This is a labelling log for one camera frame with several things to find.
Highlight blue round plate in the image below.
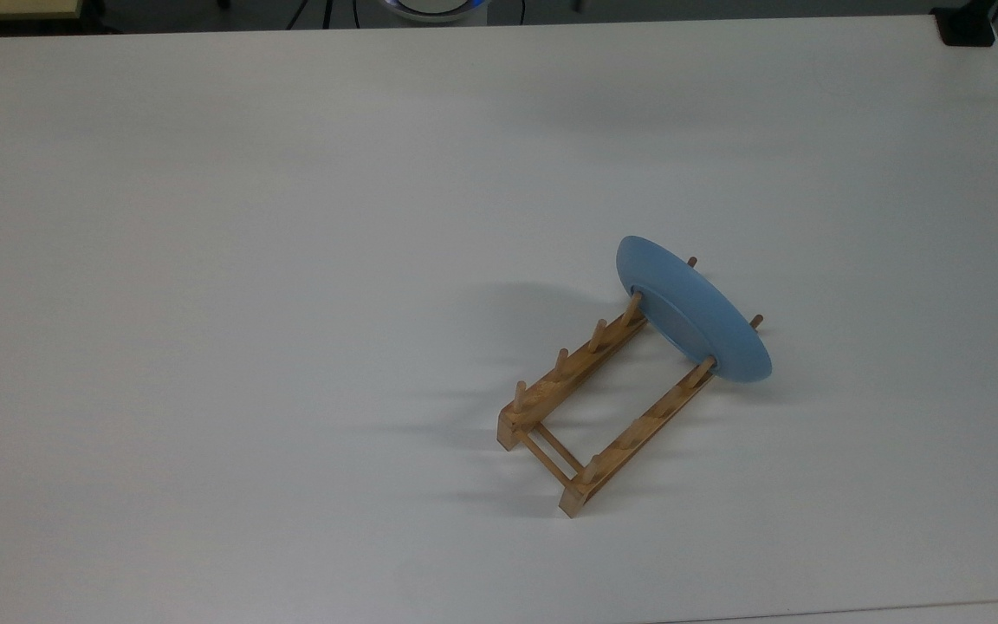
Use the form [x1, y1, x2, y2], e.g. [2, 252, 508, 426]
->
[616, 235, 774, 384]

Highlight wooden plate rack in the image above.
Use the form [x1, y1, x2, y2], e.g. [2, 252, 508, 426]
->
[497, 256, 766, 518]

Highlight black tripod legs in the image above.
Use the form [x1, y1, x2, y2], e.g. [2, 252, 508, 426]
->
[286, 0, 337, 30]

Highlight black table clamp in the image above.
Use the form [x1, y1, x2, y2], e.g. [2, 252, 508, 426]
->
[930, 0, 998, 48]

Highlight light wooden desk board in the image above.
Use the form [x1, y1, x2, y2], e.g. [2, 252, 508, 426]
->
[0, 0, 85, 21]

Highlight white robot base ring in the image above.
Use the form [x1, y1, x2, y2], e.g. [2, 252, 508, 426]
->
[376, 0, 489, 24]

